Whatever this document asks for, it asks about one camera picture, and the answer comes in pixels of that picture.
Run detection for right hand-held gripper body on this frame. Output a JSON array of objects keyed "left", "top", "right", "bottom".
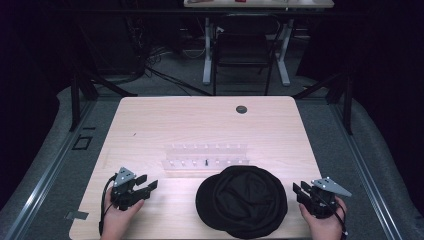
[{"left": 306, "top": 176, "right": 353, "bottom": 220}]

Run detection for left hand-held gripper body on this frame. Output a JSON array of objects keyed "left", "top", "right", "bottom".
[{"left": 110, "top": 166, "right": 150, "bottom": 212}]

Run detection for black hat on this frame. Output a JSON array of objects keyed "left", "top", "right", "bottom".
[{"left": 195, "top": 164, "right": 289, "bottom": 240}]

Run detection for person's left hand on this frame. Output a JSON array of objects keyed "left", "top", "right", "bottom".
[{"left": 100, "top": 189, "right": 146, "bottom": 240}]

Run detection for person's right hand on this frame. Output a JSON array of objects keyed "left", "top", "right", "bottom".
[{"left": 298, "top": 196, "right": 348, "bottom": 240}]

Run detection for grey tape patch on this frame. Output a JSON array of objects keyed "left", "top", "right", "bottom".
[{"left": 64, "top": 210, "right": 90, "bottom": 221}]

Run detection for clear acrylic rack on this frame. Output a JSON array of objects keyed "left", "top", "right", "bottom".
[{"left": 161, "top": 143, "right": 251, "bottom": 173}]

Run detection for black tape square outline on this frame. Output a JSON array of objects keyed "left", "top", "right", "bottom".
[{"left": 71, "top": 134, "right": 94, "bottom": 151}]

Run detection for black metal stand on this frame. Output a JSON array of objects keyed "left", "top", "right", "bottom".
[
  {"left": 68, "top": 64, "right": 138, "bottom": 132},
  {"left": 292, "top": 70, "right": 355, "bottom": 136}
]

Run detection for black folding chair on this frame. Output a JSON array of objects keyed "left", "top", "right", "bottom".
[{"left": 212, "top": 14, "right": 285, "bottom": 97}]

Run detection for white-legged desk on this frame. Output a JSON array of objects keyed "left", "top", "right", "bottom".
[{"left": 183, "top": 0, "right": 335, "bottom": 87}]

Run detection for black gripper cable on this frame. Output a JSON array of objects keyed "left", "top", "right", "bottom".
[
  {"left": 98, "top": 174, "right": 117, "bottom": 236},
  {"left": 318, "top": 191, "right": 350, "bottom": 237}
]

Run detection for aluminium floor rail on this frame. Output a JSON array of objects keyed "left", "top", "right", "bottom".
[
  {"left": 3, "top": 99, "right": 98, "bottom": 240},
  {"left": 328, "top": 99, "right": 406, "bottom": 240}
]

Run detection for black floor cables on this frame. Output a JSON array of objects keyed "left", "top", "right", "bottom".
[{"left": 145, "top": 65, "right": 213, "bottom": 97}]

